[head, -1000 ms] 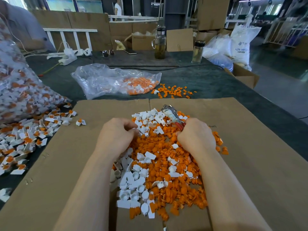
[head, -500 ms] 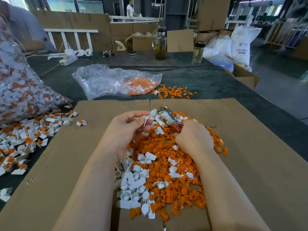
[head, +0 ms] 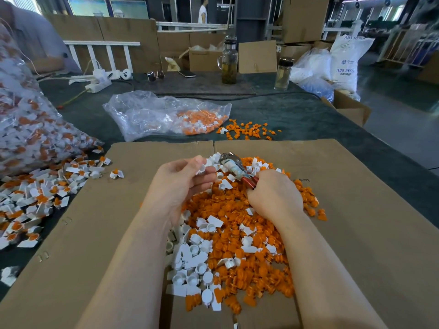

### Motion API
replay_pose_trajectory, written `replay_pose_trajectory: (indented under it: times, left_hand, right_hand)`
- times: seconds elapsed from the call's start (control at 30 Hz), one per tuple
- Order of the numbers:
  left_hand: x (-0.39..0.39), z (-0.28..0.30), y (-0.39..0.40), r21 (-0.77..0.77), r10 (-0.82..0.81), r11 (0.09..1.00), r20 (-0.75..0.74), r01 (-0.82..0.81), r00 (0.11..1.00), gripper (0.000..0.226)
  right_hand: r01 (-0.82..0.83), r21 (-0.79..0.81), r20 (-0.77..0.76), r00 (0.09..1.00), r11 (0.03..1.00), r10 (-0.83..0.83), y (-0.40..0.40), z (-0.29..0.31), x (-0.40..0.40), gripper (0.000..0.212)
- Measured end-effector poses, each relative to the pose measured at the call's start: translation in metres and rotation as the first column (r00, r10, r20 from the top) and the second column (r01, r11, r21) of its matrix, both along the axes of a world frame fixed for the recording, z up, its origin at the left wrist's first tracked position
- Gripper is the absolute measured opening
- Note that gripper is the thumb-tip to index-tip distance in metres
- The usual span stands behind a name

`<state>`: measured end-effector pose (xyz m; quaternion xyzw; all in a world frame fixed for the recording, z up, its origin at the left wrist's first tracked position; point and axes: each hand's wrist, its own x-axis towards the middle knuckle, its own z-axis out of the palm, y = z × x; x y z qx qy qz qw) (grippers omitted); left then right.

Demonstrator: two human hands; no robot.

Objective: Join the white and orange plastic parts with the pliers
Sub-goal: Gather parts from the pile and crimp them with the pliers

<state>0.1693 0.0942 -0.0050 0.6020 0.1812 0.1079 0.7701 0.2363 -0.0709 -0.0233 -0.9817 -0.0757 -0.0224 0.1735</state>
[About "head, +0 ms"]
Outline person's left hand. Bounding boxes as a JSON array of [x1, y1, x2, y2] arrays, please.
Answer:
[[142, 155, 219, 232]]

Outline person's right hand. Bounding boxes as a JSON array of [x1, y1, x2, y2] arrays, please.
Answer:
[[247, 168, 305, 227]]

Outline silver red-handled pliers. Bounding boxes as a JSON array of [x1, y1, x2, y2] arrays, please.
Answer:
[[217, 152, 261, 190]]

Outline pile of orange and white parts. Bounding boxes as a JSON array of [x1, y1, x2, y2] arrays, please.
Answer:
[[165, 153, 329, 315]]

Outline pile of assembled white-orange parts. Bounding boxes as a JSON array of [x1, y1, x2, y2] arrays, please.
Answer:
[[0, 147, 112, 287]]

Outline person's right forearm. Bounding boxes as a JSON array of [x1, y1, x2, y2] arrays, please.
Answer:
[[278, 214, 388, 329]]

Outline scatter of orange offcuts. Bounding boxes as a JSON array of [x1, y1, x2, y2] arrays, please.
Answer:
[[217, 119, 281, 141]]

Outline small clear plastic bag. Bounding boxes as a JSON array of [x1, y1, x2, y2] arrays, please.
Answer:
[[103, 90, 233, 143]]

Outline brown cardboard sheet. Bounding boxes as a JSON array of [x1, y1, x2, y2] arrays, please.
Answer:
[[213, 138, 439, 329], [0, 141, 219, 329]]

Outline open brown cardboard box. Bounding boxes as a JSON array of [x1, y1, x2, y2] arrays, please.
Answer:
[[321, 90, 373, 127]]

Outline glass bottle with black lid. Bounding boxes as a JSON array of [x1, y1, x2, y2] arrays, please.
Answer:
[[274, 57, 294, 90]]

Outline clear blue plastic bag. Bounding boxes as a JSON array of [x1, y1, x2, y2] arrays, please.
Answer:
[[290, 50, 336, 104]]

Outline white power strip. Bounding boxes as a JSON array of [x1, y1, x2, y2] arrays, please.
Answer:
[[67, 68, 133, 94]]

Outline open cardboard box with paper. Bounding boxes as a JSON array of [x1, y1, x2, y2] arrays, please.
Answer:
[[179, 43, 228, 73]]

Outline glass tea jar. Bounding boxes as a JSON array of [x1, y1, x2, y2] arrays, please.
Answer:
[[218, 37, 240, 85]]

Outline flat brown cardboard panel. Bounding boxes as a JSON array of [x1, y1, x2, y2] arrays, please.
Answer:
[[239, 40, 278, 74]]

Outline white woven sack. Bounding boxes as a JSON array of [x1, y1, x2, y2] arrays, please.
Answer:
[[330, 22, 376, 101]]

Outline large clear bag of seals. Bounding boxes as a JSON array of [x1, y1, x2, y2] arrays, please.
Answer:
[[0, 20, 104, 177]]

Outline row of upright cardboard sheets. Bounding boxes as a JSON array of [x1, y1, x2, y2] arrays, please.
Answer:
[[44, 14, 231, 73]]

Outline dark steel pillar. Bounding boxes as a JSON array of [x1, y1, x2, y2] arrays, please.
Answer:
[[235, 0, 273, 42]]

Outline tall brown cardboard box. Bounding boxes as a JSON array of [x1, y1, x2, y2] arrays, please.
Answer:
[[283, 0, 331, 44]]

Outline white metal rack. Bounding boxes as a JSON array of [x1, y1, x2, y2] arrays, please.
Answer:
[[379, 27, 439, 69]]

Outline white railing frame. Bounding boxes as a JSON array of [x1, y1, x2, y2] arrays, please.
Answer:
[[63, 40, 141, 73]]

